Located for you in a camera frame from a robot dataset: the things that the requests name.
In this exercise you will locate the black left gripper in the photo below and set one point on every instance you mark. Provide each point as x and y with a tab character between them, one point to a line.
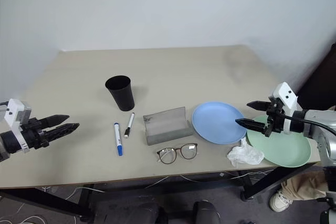
34	134

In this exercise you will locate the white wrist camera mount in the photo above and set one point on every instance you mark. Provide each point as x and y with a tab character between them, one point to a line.
13	108
286	93

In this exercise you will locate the dark rounded shape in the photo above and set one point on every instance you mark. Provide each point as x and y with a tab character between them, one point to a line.
206	213

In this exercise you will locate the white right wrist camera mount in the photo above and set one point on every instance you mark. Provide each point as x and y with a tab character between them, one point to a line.
286	93

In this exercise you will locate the white sneaker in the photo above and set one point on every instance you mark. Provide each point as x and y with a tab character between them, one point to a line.
281	201

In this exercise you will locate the white marker with black cap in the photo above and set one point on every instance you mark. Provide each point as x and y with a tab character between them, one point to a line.
129	125

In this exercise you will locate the green plate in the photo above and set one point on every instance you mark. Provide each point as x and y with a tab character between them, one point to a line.
283	150

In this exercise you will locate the black plastic cup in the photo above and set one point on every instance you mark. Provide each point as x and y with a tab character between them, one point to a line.
122	95

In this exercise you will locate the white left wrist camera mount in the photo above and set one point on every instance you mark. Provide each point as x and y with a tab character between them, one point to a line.
13	108

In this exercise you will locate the white tissue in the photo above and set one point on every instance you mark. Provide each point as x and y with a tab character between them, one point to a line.
245	155

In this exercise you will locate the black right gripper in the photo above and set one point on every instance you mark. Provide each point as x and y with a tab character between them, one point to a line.
275	119

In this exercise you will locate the large black object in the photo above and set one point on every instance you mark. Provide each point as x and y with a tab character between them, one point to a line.
323	77

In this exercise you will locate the white marker with blue cap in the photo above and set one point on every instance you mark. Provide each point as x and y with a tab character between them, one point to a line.
118	140

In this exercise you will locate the black table frame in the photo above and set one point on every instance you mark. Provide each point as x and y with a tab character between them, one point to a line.
39	200

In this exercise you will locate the brown round-framed glasses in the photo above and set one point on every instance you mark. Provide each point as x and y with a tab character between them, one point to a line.
189	145

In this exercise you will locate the grey glasses case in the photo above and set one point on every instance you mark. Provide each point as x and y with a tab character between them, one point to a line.
165	127

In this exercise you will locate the khaki trouser leg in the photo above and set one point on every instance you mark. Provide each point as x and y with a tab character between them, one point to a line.
304	184

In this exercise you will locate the blue plate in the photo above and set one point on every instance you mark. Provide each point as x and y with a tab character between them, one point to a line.
218	121

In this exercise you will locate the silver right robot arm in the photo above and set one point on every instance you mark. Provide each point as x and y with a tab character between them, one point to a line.
320	119

